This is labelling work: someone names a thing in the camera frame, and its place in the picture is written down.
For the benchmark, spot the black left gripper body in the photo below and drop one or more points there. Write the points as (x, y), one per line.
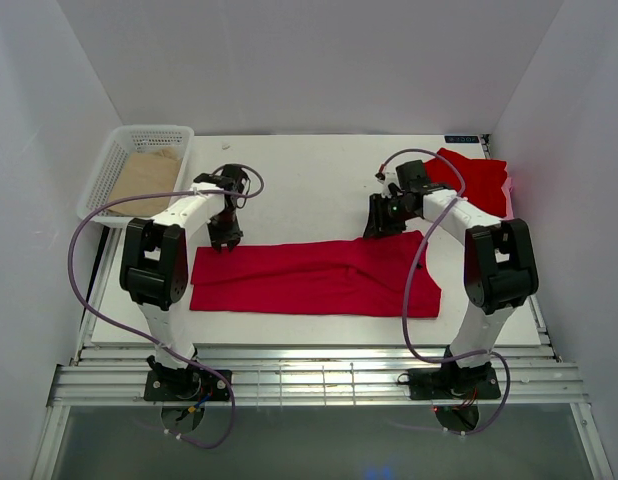
(223, 228)

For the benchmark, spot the dark blue label sticker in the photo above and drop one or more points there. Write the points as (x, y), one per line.
(461, 139)

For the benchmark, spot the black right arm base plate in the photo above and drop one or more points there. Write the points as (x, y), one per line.
(441, 384)

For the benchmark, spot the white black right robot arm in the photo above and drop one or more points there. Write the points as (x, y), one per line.
(499, 275)

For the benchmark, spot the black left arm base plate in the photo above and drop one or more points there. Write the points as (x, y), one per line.
(187, 386)

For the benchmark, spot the red t shirt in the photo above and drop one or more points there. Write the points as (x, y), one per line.
(362, 277)
(485, 180)

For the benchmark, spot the aluminium table edge rail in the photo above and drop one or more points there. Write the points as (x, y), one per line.
(320, 377)

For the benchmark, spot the folded pink t shirt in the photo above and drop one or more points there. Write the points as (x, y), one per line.
(507, 192)

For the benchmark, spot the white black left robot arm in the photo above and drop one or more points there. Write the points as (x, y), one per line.
(155, 272)

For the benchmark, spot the beige t shirt in basket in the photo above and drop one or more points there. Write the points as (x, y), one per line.
(146, 173)

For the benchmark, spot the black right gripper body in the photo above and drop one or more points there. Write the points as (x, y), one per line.
(389, 213)

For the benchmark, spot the folded red t shirt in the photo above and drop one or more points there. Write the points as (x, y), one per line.
(485, 180)

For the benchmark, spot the white plastic basket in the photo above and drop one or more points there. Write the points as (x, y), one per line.
(121, 143)

